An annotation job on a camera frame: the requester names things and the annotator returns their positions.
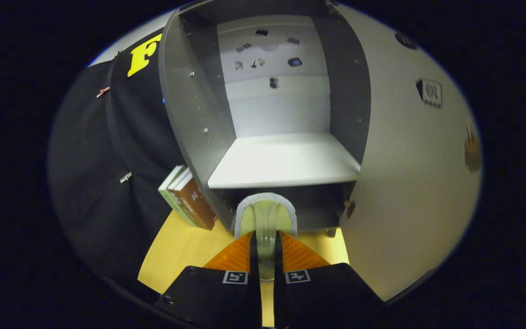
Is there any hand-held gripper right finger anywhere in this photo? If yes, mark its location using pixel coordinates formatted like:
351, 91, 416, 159
274, 230, 387, 329

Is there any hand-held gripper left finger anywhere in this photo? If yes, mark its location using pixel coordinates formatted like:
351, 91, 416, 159
156, 230, 262, 329

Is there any pale green grey-rimmed item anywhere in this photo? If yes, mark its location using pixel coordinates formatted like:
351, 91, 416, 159
234, 192, 299, 281

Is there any beige cabinet door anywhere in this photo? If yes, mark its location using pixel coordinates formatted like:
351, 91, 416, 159
336, 5, 483, 302

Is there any brown book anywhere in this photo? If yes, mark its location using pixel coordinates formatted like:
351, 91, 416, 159
172, 171, 216, 230

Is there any white cabinet shelf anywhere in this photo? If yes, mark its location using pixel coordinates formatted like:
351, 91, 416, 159
207, 133, 361, 189

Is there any thin dark book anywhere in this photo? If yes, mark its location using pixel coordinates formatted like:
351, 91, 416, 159
167, 168, 193, 192

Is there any dark grey cabinet body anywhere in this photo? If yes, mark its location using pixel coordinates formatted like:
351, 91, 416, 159
158, 0, 372, 238

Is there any black backdrop cloth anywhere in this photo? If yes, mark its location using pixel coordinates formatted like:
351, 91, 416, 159
48, 34, 186, 293

